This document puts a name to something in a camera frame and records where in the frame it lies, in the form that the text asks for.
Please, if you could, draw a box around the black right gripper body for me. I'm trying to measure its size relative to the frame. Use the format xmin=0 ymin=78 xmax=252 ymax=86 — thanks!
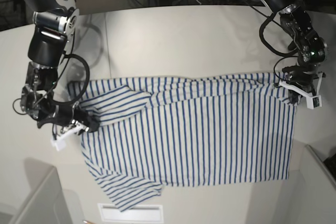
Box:
xmin=19 ymin=61 xmax=74 ymax=129

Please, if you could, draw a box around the white table inlay plate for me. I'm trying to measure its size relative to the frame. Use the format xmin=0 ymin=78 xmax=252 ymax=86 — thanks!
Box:
xmin=98 ymin=203 xmax=164 ymax=223

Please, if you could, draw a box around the grey partition panel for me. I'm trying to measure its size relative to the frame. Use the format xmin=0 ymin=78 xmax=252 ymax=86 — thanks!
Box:
xmin=1 ymin=158 xmax=83 ymax=223
xmin=274 ymin=145 xmax=335 ymax=223

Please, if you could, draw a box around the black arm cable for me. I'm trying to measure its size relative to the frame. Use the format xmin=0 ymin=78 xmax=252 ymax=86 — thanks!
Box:
xmin=51 ymin=53 xmax=91 ymax=106
xmin=258 ymin=11 xmax=300 ymax=58

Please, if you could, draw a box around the black keyboard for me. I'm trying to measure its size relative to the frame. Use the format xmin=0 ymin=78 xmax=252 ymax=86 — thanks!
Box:
xmin=323 ymin=154 xmax=336 ymax=179

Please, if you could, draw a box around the blue white striped T-shirt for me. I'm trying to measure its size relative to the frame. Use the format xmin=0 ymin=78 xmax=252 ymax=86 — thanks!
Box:
xmin=79 ymin=73 xmax=297 ymax=211

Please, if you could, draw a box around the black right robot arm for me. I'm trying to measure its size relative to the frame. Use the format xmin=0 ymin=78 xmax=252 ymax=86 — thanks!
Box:
xmin=20 ymin=0 xmax=99 ymax=134

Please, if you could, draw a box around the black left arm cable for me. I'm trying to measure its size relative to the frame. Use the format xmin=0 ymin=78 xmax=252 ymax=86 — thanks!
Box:
xmin=258 ymin=11 xmax=300 ymax=58

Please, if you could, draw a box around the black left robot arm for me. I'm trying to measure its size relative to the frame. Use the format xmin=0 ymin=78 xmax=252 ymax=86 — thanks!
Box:
xmin=259 ymin=0 xmax=328 ymax=109

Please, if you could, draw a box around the right grey partition panel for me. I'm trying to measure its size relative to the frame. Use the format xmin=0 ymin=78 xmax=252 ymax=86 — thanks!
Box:
xmin=274 ymin=145 xmax=335 ymax=223

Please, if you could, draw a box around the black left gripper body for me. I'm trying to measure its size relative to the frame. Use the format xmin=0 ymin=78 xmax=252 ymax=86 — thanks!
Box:
xmin=279 ymin=5 xmax=328 ymax=95

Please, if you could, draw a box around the left grey partition panel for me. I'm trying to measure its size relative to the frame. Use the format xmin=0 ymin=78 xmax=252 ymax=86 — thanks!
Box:
xmin=1 ymin=158 xmax=83 ymax=223

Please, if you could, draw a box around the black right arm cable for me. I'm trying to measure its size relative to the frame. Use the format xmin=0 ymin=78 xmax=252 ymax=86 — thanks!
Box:
xmin=51 ymin=53 xmax=91 ymax=106

